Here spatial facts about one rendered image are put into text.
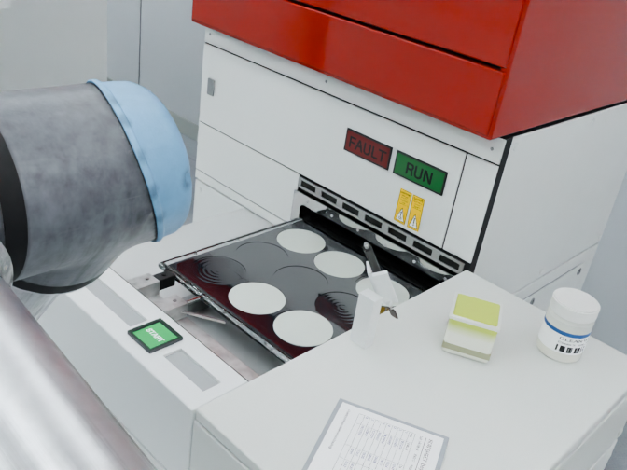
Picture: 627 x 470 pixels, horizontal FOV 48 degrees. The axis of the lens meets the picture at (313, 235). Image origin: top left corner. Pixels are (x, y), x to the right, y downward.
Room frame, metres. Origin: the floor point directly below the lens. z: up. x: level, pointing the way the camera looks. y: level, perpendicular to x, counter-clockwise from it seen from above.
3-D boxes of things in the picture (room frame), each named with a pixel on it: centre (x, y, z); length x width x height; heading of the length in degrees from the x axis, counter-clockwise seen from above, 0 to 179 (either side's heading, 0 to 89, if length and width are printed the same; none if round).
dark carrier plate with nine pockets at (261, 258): (1.11, 0.01, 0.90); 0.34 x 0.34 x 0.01; 50
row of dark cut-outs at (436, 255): (1.29, -0.12, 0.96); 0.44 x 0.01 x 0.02; 50
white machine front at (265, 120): (1.41, 0.01, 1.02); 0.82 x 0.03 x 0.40; 50
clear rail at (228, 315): (0.97, 0.13, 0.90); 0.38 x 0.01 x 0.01; 50
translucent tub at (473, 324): (0.89, -0.26, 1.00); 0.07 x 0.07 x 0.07; 77
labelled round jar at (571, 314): (0.92, -0.41, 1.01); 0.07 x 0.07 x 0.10
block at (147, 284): (1.00, 0.29, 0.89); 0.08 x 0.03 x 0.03; 140
